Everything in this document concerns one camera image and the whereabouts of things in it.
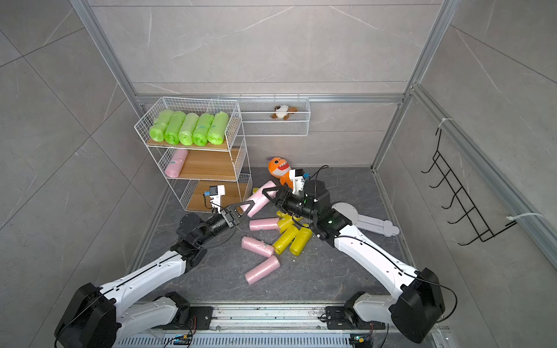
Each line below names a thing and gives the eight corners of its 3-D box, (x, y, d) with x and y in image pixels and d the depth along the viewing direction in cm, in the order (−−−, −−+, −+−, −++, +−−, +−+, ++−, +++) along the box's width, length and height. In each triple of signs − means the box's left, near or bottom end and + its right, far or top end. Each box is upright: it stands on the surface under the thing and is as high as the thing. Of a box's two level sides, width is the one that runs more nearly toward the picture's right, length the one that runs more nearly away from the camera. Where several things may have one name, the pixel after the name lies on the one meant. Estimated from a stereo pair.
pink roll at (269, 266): (249, 287, 82) (247, 284, 79) (244, 277, 84) (243, 274, 81) (281, 266, 87) (281, 263, 84) (276, 258, 89) (275, 254, 86)
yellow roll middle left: (271, 250, 91) (271, 247, 88) (292, 227, 98) (292, 223, 95) (278, 256, 89) (278, 253, 87) (299, 232, 96) (299, 228, 94)
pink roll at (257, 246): (240, 248, 92) (238, 243, 88) (245, 239, 94) (243, 235, 91) (270, 259, 88) (269, 255, 85) (274, 250, 91) (274, 246, 88)
